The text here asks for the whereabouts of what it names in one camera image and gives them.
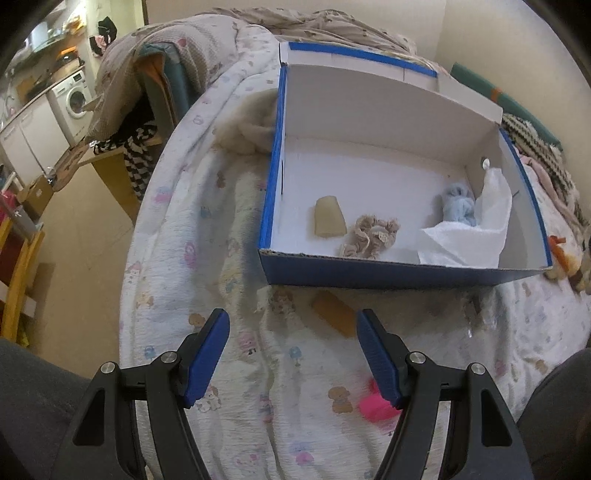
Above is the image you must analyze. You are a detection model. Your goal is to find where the black white zigzag cloth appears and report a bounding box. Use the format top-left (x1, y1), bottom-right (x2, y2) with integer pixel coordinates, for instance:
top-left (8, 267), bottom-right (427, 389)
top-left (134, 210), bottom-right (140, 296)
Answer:
top-left (91, 121), bottom-right (157, 201)

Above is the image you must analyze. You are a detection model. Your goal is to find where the white patterned bed quilt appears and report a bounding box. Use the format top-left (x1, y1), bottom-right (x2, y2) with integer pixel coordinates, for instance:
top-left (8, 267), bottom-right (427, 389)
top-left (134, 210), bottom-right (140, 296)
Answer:
top-left (119, 41), bottom-right (590, 479)

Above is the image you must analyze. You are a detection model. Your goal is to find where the striped crochet blanket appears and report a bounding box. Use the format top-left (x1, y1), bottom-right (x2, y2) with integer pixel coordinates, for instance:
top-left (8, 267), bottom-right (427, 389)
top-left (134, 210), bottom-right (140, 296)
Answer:
top-left (502, 113), bottom-right (589, 227)

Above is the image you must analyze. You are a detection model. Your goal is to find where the small cardboard box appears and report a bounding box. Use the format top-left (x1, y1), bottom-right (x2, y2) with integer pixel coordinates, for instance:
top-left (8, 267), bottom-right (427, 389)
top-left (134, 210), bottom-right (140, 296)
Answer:
top-left (16, 176), bottom-right (53, 221)

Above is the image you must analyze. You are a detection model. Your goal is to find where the brown orange plush toy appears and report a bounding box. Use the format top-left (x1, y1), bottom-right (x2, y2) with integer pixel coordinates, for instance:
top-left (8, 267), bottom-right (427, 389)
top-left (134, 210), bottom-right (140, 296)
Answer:
top-left (544, 235), bottom-right (590, 295)

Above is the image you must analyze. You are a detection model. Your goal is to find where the wooden side table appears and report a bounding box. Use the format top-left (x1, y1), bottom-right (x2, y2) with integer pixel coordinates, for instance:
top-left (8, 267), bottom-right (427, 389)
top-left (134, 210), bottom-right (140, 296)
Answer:
top-left (77, 147), bottom-right (141, 223)

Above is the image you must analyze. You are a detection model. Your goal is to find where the beige lace scrunchie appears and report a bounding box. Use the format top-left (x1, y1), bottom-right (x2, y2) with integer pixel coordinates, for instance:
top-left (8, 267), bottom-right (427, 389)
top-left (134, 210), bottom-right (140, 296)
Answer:
top-left (339, 215), bottom-right (400, 260)

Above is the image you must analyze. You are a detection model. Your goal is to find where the white cardboard box blue trim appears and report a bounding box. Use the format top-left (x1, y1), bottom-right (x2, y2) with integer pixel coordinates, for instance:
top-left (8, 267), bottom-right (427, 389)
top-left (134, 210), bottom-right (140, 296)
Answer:
top-left (259, 42), bottom-right (552, 289)

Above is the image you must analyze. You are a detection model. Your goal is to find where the white washing machine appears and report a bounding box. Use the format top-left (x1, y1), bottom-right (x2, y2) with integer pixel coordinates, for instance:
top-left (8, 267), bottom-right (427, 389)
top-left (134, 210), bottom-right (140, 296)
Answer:
top-left (47, 69), bottom-right (94, 147)

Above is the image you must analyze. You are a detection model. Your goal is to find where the pink fluffy soft object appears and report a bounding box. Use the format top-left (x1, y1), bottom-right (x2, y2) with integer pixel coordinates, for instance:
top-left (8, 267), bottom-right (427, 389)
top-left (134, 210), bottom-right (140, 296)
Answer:
top-left (359, 378), bottom-right (401, 423)

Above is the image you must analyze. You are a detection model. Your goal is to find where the beige knitted blanket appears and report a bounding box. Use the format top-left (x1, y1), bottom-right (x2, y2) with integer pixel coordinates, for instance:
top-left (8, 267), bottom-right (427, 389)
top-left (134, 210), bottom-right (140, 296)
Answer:
top-left (87, 7), bottom-right (443, 141)

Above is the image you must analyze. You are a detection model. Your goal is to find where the beige rubbery soft piece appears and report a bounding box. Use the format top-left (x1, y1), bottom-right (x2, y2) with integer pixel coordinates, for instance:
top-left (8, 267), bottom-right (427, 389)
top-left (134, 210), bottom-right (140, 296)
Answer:
top-left (314, 196), bottom-right (346, 238)

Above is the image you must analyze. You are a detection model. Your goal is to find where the yellow wooden chair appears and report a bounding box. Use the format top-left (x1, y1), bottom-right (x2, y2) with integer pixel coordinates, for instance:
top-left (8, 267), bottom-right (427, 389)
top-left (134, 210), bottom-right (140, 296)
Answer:
top-left (1, 230), bottom-right (45, 348)

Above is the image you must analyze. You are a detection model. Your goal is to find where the teal cushion orange stripe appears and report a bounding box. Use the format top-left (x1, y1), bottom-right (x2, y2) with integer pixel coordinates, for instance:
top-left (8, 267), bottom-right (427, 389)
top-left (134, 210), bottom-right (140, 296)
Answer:
top-left (451, 63), bottom-right (563, 151)

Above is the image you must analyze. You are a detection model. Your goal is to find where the orange sponge block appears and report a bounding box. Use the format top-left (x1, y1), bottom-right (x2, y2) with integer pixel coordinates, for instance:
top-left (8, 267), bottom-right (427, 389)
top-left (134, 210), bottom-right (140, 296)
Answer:
top-left (311, 290), bottom-right (356, 338)

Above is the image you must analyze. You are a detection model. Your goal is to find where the white paper towel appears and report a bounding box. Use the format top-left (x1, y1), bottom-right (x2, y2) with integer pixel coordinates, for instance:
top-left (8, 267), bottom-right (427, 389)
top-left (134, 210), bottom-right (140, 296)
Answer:
top-left (417, 168), bottom-right (512, 269)

